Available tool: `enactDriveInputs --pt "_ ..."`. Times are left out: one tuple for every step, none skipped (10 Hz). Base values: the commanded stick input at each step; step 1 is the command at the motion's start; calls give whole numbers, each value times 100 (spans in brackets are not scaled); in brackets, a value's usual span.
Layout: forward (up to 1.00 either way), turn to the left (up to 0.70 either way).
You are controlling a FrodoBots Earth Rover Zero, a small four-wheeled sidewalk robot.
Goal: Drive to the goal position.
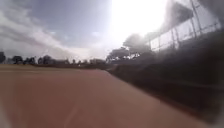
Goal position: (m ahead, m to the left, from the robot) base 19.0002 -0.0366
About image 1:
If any red running track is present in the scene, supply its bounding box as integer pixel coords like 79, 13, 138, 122
0, 68, 214, 128

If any tall mesh fence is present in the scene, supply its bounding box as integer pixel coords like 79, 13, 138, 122
149, 0, 224, 54

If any dark embankment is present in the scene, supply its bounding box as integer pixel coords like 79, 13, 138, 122
106, 31, 224, 124

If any row of trees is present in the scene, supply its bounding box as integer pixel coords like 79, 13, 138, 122
0, 33, 158, 66

